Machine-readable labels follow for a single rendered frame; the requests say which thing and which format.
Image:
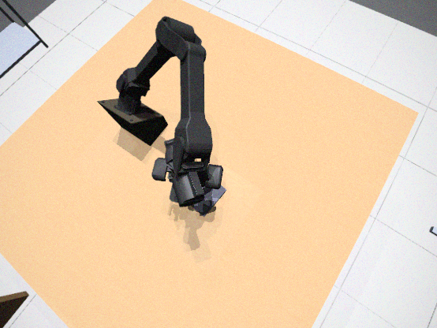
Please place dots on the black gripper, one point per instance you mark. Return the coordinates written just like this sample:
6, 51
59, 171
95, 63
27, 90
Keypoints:
212, 178

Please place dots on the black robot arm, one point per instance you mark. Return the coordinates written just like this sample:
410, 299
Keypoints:
192, 135

